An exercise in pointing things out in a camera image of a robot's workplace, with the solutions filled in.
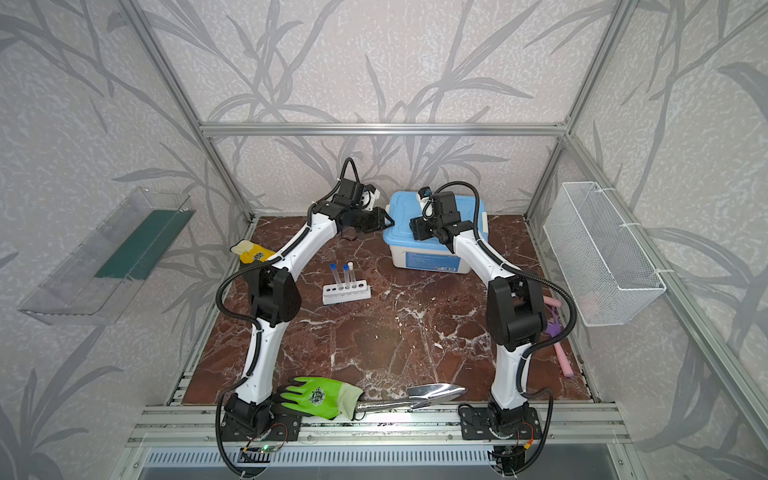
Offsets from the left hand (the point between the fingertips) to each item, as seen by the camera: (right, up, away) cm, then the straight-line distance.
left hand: (395, 214), depth 94 cm
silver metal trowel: (+6, -50, -16) cm, 53 cm away
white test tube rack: (-12, -24, +1) cm, 27 cm away
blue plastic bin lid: (+2, +3, +7) cm, 8 cm away
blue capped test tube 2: (-15, -19, -3) cm, 25 cm away
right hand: (+9, +1, +2) cm, 9 cm away
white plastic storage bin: (+11, -15, +3) cm, 19 cm away
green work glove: (-19, -49, -17) cm, 56 cm away
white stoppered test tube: (-13, -19, -4) cm, 23 cm away
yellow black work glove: (-52, -12, +12) cm, 55 cm away
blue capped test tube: (-18, -17, -5) cm, 25 cm away
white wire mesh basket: (+45, -16, -33) cm, 58 cm away
